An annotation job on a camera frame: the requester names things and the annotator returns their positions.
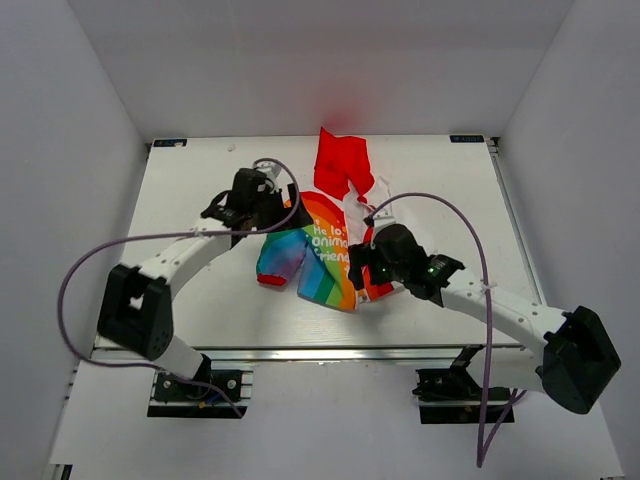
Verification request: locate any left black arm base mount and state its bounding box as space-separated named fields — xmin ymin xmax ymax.
xmin=147 ymin=360 xmax=254 ymax=420

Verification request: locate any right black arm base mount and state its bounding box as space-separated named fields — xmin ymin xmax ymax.
xmin=410 ymin=345 xmax=484 ymax=425

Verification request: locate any red rainbow kids jacket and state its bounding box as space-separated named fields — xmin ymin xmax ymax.
xmin=256 ymin=128 xmax=404 ymax=312

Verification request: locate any left blue table label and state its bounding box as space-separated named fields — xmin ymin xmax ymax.
xmin=152 ymin=138 xmax=187 ymax=148

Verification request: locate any blue table label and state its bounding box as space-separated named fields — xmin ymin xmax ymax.
xmin=449 ymin=134 xmax=485 ymax=144
xmin=152 ymin=138 xmax=187 ymax=148

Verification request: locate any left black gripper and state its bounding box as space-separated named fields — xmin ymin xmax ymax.
xmin=248 ymin=183 xmax=311 ymax=235

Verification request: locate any right blue table label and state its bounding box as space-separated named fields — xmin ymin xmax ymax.
xmin=449 ymin=134 xmax=485 ymax=144

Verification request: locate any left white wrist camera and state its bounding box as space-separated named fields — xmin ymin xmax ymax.
xmin=252 ymin=158 xmax=282 ymax=194

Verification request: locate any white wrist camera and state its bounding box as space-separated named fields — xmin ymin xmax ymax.
xmin=252 ymin=158 xmax=282 ymax=194
xmin=364 ymin=205 xmax=396 ymax=236

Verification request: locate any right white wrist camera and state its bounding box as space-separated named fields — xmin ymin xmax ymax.
xmin=364 ymin=205 xmax=396 ymax=236

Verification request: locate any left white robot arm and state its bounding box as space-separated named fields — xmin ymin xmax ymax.
xmin=97 ymin=158 xmax=312 ymax=399

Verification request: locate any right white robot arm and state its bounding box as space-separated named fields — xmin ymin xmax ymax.
xmin=348 ymin=223 xmax=621 ymax=414

